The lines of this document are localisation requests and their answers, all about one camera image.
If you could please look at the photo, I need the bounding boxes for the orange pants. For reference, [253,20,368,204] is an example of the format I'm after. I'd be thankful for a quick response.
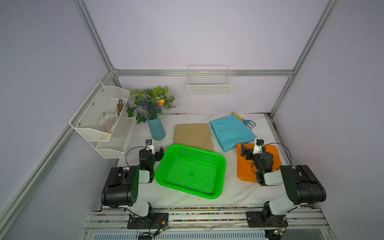
[236,144,283,183]

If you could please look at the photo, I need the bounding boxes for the teal pants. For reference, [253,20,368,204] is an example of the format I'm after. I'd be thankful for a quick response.
[210,115,257,152]

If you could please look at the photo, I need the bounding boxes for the beige pants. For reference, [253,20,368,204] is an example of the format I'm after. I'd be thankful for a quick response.
[173,124,214,152]

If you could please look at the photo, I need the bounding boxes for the green plastic basket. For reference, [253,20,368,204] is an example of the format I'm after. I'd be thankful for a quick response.
[156,145,227,200]

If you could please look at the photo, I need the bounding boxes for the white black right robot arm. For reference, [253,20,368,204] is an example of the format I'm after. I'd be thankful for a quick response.
[237,140,327,221]

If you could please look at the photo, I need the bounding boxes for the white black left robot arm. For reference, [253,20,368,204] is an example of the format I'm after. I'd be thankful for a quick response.
[101,147,164,220]

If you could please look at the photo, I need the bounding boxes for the teal cylindrical vase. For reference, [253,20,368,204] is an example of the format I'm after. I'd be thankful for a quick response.
[148,118,166,141]

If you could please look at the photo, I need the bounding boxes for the blue yellow garden rake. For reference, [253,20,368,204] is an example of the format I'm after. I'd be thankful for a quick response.
[232,112,256,130]

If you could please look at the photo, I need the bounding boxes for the artificial flower bouquet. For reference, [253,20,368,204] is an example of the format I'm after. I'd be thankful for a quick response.
[127,86,176,124]

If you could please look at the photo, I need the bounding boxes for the clear glove in shelf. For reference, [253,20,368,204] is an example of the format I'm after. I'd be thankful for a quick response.
[98,109,118,134]

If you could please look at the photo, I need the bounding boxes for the dried twig bundle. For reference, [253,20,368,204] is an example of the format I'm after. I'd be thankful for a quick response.
[117,99,124,117]

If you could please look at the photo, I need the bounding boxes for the white mesh two-tier shelf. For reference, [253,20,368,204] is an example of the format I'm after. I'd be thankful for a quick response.
[69,82,136,159]

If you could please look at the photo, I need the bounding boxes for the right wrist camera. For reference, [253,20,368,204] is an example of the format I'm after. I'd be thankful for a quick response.
[253,138,264,155]

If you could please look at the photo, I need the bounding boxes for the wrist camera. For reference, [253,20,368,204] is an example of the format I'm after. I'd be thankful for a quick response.
[146,139,155,154]
[253,138,264,155]

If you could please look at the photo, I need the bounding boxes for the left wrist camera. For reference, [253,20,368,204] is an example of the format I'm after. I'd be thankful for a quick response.
[146,139,155,154]

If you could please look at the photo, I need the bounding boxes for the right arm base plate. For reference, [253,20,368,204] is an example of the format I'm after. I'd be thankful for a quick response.
[246,212,288,228]

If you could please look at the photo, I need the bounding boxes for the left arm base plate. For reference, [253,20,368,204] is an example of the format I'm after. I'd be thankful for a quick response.
[127,213,169,231]

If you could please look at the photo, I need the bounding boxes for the aluminium frame rail front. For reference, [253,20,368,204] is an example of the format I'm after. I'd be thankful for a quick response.
[83,207,330,233]

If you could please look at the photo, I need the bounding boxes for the white wire wall basket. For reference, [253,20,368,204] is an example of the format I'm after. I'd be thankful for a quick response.
[187,65,232,97]

